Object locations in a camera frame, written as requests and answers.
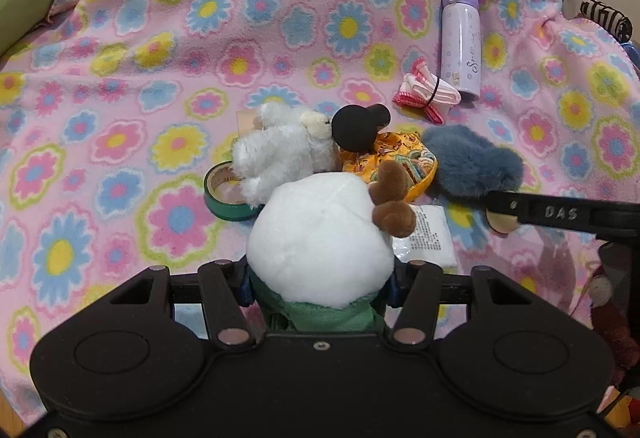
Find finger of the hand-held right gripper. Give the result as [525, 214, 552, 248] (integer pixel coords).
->
[486, 189, 596, 235]

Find blue-grey fluffy plush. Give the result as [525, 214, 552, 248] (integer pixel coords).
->
[422, 125, 524, 199]

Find purple water bottle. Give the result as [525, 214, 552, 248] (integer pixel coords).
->
[440, 0, 482, 102]

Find zebra striped plush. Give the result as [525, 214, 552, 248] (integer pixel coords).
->
[562, 0, 633, 42]

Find black hair tie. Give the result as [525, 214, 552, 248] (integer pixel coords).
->
[417, 77, 444, 107]

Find pink floral fleece blanket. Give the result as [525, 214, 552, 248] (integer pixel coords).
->
[0, 0, 640, 424]

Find folded pink white cloth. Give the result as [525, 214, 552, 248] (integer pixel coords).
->
[391, 58, 462, 125]

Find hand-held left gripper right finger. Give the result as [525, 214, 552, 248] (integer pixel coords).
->
[390, 261, 533, 347]

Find white plush bear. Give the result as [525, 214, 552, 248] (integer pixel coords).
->
[232, 101, 341, 208]

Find white plush toy brown antlers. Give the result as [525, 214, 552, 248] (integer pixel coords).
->
[247, 161, 417, 334]

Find white printed packet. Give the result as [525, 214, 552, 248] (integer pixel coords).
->
[392, 204, 458, 268]

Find green pillow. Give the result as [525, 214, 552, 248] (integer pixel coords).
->
[0, 0, 71, 56]

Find green tape roll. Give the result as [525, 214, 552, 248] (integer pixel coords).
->
[204, 161, 261, 221]

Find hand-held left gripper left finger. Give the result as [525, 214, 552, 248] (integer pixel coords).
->
[107, 258, 257, 353]

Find yellow patterned round pouch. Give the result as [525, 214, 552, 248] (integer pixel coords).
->
[341, 131, 439, 204]

